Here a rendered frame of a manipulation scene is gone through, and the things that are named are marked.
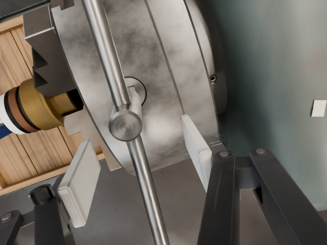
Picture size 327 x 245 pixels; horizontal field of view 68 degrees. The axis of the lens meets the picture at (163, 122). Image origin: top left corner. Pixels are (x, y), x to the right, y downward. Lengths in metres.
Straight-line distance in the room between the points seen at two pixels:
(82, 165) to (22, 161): 0.54
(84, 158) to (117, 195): 1.55
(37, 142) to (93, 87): 0.45
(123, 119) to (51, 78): 0.21
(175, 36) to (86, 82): 0.09
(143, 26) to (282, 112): 0.16
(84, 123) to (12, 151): 0.35
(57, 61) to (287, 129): 0.27
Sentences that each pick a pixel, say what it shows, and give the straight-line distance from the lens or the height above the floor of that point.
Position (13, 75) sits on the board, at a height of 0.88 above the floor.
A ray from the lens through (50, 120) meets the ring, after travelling 0.40.
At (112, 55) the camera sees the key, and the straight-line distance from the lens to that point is 0.16.
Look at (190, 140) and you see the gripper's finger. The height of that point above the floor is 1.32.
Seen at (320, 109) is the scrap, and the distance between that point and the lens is 0.28.
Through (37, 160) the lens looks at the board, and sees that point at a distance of 0.69.
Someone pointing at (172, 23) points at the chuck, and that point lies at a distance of 0.24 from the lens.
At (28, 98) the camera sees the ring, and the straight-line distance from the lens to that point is 0.39.
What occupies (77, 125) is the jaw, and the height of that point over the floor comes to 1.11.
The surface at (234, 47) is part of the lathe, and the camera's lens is 0.27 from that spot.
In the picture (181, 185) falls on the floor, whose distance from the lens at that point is 1.71.
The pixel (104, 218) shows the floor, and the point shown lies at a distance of 1.84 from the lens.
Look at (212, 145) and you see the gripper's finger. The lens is 0.16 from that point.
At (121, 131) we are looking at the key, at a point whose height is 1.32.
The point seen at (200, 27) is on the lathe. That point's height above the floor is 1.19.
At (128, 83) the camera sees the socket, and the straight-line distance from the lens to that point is 0.24.
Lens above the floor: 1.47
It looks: 75 degrees down
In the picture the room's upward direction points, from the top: 164 degrees clockwise
